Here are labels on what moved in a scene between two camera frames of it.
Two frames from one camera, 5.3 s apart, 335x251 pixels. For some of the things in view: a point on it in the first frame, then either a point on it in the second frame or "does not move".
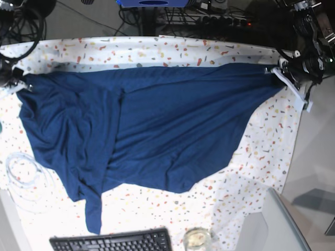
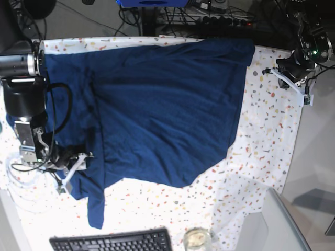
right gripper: [305, 67] to [294, 67]
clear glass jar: [197, 239] does not move
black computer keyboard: [158, 239] does not move
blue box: [153, 3] does not move
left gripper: [6, 75] to [60, 156]
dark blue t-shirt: [165, 128] does not move
